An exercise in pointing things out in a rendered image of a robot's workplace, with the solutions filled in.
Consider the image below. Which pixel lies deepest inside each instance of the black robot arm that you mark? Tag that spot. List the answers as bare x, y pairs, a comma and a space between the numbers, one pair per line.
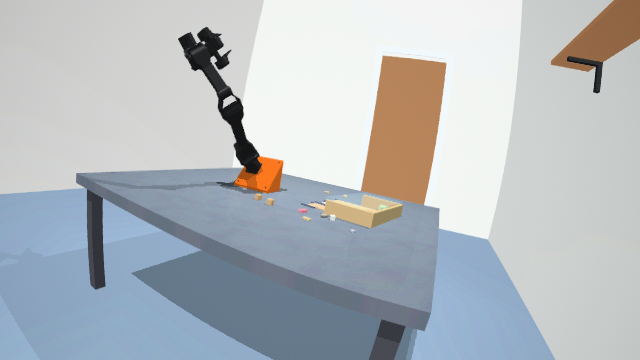
198, 55

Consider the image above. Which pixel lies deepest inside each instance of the orange flat strip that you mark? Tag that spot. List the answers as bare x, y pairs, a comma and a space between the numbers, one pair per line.
317, 206

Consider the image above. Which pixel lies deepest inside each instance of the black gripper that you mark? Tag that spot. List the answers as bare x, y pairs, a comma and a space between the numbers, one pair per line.
221, 62

